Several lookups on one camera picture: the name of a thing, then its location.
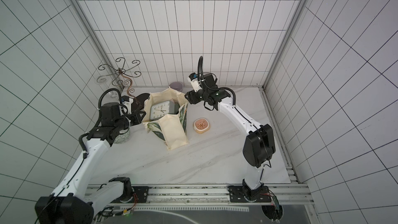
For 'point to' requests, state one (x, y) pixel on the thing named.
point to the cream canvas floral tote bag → (172, 129)
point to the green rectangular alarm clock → (173, 108)
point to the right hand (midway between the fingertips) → (192, 89)
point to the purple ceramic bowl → (176, 85)
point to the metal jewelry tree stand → (122, 73)
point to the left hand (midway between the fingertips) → (145, 115)
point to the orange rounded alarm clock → (201, 125)
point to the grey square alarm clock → (158, 109)
